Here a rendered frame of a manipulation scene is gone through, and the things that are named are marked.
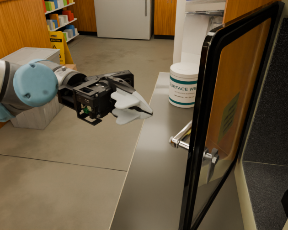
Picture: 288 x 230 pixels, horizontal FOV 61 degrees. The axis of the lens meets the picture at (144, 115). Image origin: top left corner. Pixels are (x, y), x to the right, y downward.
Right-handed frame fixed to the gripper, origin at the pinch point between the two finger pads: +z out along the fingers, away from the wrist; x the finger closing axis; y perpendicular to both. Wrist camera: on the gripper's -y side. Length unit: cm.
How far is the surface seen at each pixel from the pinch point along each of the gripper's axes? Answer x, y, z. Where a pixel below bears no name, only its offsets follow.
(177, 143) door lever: 0.5, 6.3, 10.0
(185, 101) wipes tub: -23, -44, -14
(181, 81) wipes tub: -14.1, -43.4, -15.8
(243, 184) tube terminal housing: -20.1, -12.9, 18.9
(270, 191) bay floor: -18.3, -12.3, 24.6
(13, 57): -55, -73, -211
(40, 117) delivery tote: -103, -65, -173
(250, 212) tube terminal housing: -20.0, -5.6, 22.6
